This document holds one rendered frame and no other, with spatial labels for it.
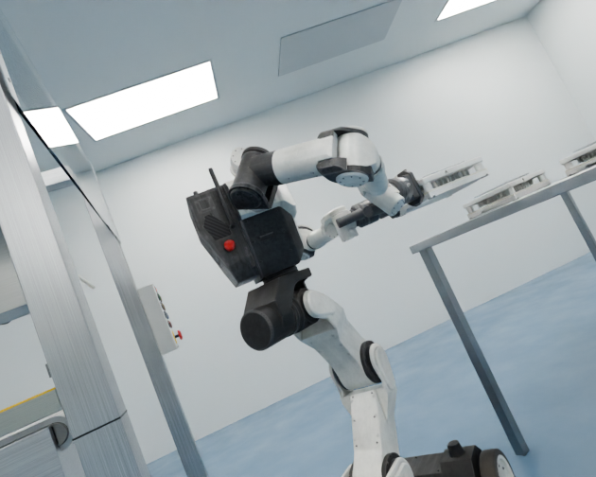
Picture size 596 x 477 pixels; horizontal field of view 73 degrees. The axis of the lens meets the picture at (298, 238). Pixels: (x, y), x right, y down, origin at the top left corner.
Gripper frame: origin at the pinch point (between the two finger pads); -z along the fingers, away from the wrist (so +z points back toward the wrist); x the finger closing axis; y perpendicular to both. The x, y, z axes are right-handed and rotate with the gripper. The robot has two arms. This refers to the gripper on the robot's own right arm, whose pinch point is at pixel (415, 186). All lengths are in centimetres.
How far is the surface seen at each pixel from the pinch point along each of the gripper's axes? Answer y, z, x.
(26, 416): -11, 118, 15
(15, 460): -12, 121, 20
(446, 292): -19, -22, 41
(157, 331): -84, 63, 7
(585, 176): 41.6, -8.9, 19.9
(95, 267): -356, -28, -92
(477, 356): -19, -22, 67
